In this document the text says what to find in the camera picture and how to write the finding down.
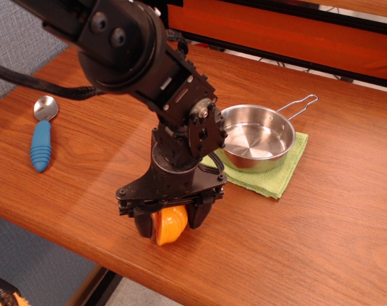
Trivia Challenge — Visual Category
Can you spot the orange toy in basket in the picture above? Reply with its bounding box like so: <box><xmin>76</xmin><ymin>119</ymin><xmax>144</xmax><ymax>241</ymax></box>
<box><xmin>13</xmin><ymin>293</ymin><xmax>29</xmax><ymax>306</ymax></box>

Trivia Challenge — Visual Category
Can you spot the blue handled metal spoon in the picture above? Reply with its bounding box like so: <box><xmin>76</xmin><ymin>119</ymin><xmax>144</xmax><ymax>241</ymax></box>
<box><xmin>30</xmin><ymin>96</ymin><xmax>59</xmax><ymax>172</ymax></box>

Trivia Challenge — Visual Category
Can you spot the green folded cloth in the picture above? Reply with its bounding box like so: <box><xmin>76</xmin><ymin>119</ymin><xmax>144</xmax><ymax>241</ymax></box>
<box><xmin>199</xmin><ymin>131</ymin><xmax>309</xmax><ymax>200</ymax></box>

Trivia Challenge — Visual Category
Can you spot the orange panel black frame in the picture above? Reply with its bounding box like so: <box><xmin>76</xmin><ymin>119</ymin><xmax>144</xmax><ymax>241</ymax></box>
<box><xmin>168</xmin><ymin>1</ymin><xmax>387</xmax><ymax>87</ymax></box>

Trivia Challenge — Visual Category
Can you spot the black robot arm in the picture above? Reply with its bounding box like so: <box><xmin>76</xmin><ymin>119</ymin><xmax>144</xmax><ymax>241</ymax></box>
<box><xmin>20</xmin><ymin>1</ymin><xmax>227</xmax><ymax>238</ymax></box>

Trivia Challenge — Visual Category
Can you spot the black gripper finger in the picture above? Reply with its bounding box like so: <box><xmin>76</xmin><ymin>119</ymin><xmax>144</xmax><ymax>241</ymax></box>
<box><xmin>186</xmin><ymin>199</ymin><xmax>214</xmax><ymax>230</ymax></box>
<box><xmin>134</xmin><ymin>208</ymin><xmax>154</xmax><ymax>238</ymax></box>

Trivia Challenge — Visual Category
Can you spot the small steel saucepan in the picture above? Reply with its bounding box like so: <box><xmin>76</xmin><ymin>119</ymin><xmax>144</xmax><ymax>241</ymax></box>
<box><xmin>216</xmin><ymin>94</ymin><xmax>319</xmax><ymax>173</ymax></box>

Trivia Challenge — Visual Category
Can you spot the orange plastic half orange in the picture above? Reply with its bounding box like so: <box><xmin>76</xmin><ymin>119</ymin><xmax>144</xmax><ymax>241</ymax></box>
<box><xmin>152</xmin><ymin>205</ymin><xmax>188</xmax><ymax>246</ymax></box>

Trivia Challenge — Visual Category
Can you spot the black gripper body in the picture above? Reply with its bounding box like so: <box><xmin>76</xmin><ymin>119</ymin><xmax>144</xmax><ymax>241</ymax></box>
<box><xmin>116</xmin><ymin>144</ymin><xmax>227</xmax><ymax>217</ymax></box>

